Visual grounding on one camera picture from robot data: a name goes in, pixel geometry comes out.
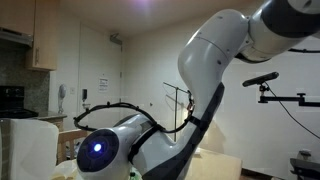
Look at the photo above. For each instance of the white paper towel roll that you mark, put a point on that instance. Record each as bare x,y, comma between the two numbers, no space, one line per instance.
30,150

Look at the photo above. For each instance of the black door lock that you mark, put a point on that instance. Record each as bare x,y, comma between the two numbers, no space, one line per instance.
84,94

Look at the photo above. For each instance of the black stereo camera bar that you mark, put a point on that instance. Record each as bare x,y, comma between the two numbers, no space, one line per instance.
260,79

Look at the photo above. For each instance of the grey wall phone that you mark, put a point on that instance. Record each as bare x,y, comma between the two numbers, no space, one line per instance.
61,91

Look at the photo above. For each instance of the stone topped counter cabinet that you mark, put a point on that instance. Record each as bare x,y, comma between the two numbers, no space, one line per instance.
53,120

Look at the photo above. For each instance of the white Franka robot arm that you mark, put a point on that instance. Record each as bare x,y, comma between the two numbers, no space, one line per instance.
206,60

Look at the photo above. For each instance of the white door notice paper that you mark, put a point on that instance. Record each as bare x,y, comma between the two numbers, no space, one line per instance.
102,84

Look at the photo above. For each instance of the grey door closer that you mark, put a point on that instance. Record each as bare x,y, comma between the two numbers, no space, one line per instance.
115,39

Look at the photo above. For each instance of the light wooden dining chair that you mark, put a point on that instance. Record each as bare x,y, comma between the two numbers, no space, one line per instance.
68,136

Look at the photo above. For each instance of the short wooden wall cabinet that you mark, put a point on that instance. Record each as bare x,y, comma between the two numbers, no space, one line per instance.
16,15

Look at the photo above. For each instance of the green marshmallow pack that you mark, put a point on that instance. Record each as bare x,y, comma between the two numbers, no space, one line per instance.
132,174

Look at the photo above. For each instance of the white door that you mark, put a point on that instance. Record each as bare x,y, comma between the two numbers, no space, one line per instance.
96,60

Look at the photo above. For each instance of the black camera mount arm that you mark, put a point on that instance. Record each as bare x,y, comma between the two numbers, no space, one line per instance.
286,98

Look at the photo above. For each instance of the black kitchen stove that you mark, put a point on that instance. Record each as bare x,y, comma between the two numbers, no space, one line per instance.
11,101

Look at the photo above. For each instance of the floor lamp with red head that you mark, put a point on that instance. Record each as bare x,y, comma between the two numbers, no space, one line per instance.
175,110

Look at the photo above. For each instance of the tall wooden wall cabinet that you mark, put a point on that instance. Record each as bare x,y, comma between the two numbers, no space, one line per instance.
45,33

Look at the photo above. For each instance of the clear plastic wrap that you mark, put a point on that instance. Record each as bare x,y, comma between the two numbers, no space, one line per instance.
65,170

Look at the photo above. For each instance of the black equipment stand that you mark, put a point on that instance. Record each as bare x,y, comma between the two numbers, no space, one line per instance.
305,165

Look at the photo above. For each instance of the white light switch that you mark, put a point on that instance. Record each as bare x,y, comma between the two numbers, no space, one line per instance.
71,90

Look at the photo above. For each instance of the grey range hood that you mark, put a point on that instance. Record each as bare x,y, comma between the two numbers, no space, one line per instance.
15,37

